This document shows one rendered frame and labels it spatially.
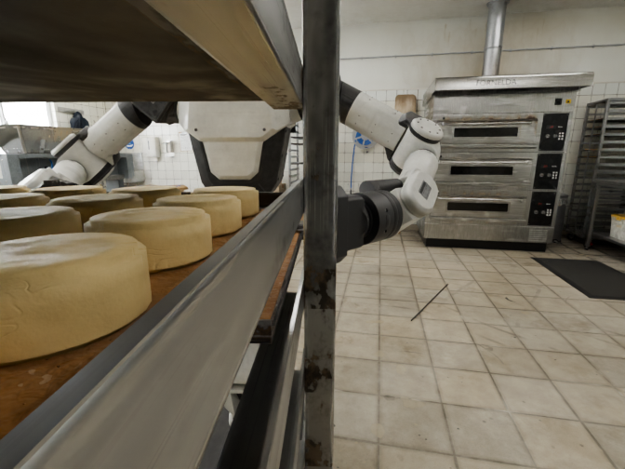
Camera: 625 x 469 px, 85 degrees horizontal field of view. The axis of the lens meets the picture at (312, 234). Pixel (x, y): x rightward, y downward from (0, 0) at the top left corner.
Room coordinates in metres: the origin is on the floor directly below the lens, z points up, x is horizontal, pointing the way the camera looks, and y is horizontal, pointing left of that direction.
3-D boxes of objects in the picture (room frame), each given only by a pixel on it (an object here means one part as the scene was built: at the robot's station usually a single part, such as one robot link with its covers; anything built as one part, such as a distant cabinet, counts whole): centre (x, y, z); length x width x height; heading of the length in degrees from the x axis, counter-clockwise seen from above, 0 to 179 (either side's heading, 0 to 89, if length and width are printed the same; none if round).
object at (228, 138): (1.00, 0.19, 1.24); 0.34 x 0.30 x 0.36; 88
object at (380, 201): (0.55, -0.06, 1.07); 0.12 x 0.10 x 0.13; 133
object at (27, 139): (2.03, 1.46, 1.25); 0.56 x 0.29 x 0.14; 160
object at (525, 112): (4.55, -2.25, 1.01); 1.56 x 1.20 x 2.01; 79
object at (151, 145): (6.05, 3.17, 0.93); 0.99 x 0.38 x 1.09; 79
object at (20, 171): (2.03, 1.46, 1.01); 0.72 x 0.33 x 0.34; 160
